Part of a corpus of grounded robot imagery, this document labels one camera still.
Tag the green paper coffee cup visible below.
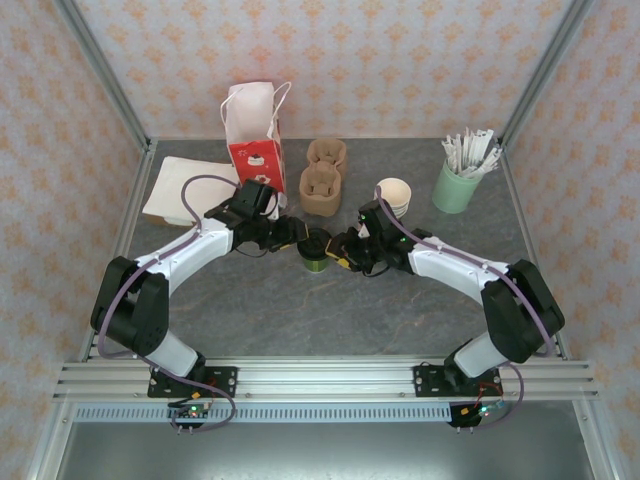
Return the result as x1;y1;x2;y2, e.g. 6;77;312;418
298;228;332;274

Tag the grey metal panel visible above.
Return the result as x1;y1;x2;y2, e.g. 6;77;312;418
54;422;596;480

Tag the small circuit board green LED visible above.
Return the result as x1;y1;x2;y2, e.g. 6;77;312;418
459;402;506;419
168;403;211;419

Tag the green paper cup stack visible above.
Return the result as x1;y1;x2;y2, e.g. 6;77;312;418
374;178;413;221

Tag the black plastic cup lid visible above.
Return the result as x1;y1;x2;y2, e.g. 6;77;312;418
298;227;332;255

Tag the aluminium frame post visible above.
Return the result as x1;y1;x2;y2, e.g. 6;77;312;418
52;0;154;154
498;0;597;150

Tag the brown napkin tray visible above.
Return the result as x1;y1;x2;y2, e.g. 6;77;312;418
144;212;196;229

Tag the mint green straw holder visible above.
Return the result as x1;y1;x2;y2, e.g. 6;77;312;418
431;157;484;215

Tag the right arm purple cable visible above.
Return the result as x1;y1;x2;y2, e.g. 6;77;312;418
374;184;557;431

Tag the brown cardboard cup carrier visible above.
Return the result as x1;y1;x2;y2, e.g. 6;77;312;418
299;138;349;204

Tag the red paper gift bag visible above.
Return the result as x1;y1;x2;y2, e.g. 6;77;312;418
220;81;293;209

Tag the grey slotted cable duct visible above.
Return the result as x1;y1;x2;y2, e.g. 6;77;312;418
72;403;456;424

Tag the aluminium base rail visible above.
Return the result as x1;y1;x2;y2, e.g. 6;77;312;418
53;357;600;401

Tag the brown cardboard carrier stack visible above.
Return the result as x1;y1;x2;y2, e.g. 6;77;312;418
298;192;344;218

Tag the aluminium lower frame bar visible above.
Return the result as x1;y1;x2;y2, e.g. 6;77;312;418
27;399;76;480
572;399;619;480

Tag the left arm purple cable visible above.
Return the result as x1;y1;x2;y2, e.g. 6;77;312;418
97;173;237;434

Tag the white paper napkin stack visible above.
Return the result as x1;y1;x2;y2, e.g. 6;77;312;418
142;156;240;226

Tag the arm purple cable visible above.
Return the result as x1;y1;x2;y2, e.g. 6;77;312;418
374;184;557;431
97;173;237;434

